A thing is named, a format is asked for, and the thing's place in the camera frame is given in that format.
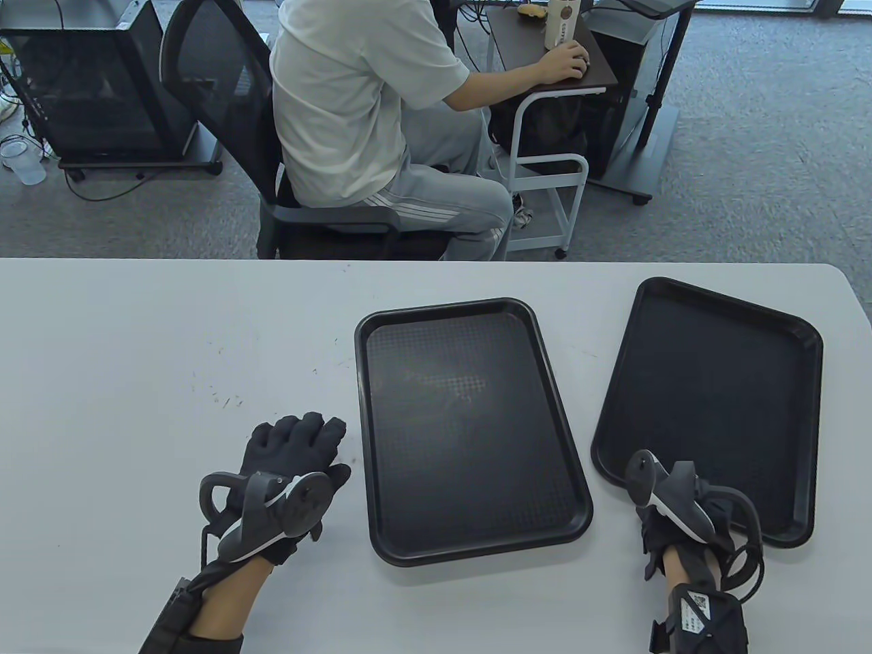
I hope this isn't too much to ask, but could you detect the person's left hand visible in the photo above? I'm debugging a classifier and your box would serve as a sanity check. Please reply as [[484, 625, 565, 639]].
[[217, 411, 353, 567]]

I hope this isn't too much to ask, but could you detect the person's right hand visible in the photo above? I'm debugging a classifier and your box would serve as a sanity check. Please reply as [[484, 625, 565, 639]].
[[636, 476, 738, 581]]

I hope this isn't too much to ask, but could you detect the person's left forearm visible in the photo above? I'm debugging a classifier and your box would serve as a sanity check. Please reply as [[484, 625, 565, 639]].
[[193, 560, 275, 642]]

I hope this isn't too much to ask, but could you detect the person's right forearm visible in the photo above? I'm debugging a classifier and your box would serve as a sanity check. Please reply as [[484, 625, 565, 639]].
[[659, 544, 717, 595]]

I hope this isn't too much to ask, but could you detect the black mesh office chair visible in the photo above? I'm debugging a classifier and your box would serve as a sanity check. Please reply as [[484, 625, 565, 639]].
[[159, 0, 454, 262]]

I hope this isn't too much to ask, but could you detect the grey monitor stand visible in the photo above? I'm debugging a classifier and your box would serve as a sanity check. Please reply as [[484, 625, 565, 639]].
[[585, 0, 697, 206]]

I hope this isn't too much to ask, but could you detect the clear plastic cup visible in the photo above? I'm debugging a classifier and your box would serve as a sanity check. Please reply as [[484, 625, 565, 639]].
[[0, 139, 48, 185]]

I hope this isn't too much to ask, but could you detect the black computer case on cart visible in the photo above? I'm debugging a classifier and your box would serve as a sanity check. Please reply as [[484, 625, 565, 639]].
[[0, 0, 224, 177]]

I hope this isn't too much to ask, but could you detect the black bag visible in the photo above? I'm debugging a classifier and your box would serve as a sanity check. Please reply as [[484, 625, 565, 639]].
[[489, 94, 625, 182]]

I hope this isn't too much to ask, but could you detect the black padded chair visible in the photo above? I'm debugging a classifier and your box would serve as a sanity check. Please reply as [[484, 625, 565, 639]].
[[435, 0, 457, 52]]

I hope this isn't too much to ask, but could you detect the brown top white side table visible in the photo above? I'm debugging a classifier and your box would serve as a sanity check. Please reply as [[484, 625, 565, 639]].
[[484, 5, 620, 260]]

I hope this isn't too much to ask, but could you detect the white drink carton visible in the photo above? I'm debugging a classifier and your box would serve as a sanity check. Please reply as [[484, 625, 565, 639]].
[[543, 0, 582, 52]]

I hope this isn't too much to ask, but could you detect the black right wrist camera band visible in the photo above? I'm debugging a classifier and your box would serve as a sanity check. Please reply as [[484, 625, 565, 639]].
[[646, 589, 751, 654]]

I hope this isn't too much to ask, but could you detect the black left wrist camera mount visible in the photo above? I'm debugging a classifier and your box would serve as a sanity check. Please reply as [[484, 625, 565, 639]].
[[138, 576, 247, 654]]

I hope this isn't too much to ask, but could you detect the black floor cable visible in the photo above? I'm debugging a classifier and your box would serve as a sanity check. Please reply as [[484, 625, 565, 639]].
[[64, 166, 149, 203]]

